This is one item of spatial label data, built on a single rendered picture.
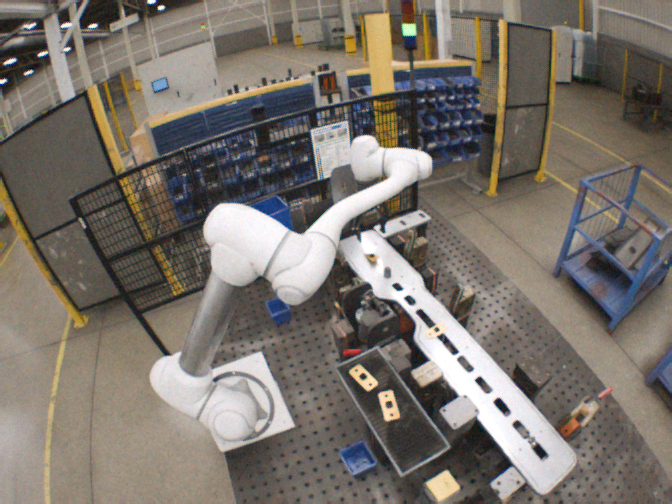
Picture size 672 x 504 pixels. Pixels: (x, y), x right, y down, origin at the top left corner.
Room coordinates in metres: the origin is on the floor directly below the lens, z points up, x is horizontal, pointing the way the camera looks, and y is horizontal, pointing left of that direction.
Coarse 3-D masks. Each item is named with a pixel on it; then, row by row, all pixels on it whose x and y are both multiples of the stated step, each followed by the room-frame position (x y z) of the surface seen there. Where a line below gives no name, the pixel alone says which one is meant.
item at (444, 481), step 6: (444, 474) 0.16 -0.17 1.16; (450, 474) 0.15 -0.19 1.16; (432, 480) 0.15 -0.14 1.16; (438, 480) 0.15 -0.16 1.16; (444, 480) 0.14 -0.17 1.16; (450, 480) 0.14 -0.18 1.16; (432, 486) 0.13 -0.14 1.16; (438, 486) 0.13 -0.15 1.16; (444, 486) 0.13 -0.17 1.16; (450, 486) 0.12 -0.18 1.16; (456, 486) 0.12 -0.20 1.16; (432, 492) 0.12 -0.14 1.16; (438, 492) 0.12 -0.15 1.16; (444, 492) 0.11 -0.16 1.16; (450, 492) 0.11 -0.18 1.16; (438, 498) 0.10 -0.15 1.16
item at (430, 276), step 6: (426, 270) 1.03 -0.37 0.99; (432, 270) 1.02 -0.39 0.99; (426, 276) 0.99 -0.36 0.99; (432, 276) 1.00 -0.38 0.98; (426, 282) 0.99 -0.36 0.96; (432, 282) 1.00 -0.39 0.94; (426, 288) 0.99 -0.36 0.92; (432, 288) 1.00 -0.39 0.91; (432, 294) 1.01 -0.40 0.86; (426, 318) 0.99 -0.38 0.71
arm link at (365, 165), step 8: (368, 136) 1.15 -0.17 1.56; (352, 144) 1.14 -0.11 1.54; (360, 144) 1.11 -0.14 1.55; (368, 144) 1.11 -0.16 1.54; (376, 144) 1.12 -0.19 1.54; (352, 152) 1.13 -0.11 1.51; (360, 152) 1.10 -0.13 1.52; (368, 152) 1.10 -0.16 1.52; (376, 152) 1.10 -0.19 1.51; (384, 152) 1.10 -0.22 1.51; (352, 160) 1.13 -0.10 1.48; (360, 160) 1.10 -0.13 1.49; (368, 160) 1.09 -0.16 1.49; (376, 160) 1.08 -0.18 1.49; (352, 168) 1.13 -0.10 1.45; (360, 168) 1.10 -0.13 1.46; (368, 168) 1.09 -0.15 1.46; (376, 168) 1.08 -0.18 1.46; (360, 176) 1.11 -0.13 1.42; (368, 176) 1.09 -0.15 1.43; (376, 176) 1.09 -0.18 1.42; (384, 176) 1.09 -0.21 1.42
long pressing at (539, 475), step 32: (352, 256) 1.18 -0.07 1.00; (384, 256) 1.15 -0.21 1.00; (384, 288) 0.96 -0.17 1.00; (416, 288) 0.93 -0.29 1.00; (416, 320) 0.77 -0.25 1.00; (448, 320) 0.74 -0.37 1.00; (448, 352) 0.60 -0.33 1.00; (480, 352) 0.57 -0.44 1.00; (512, 384) 0.42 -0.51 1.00; (480, 416) 0.34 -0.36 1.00; (512, 416) 0.31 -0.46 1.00; (512, 448) 0.20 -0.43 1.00; (544, 448) 0.16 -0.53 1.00; (544, 480) 0.06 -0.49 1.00
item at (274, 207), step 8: (264, 200) 1.52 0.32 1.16; (272, 200) 1.54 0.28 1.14; (280, 200) 1.50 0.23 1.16; (256, 208) 1.50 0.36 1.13; (264, 208) 1.52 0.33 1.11; (272, 208) 1.54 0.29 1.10; (280, 208) 1.53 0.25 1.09; (288, 208) 1.41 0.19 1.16; (272, 216) 1.37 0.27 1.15; (280, 216) 1.39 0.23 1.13; (288, 216) 1.41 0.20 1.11; (288, 224) 1.40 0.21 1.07
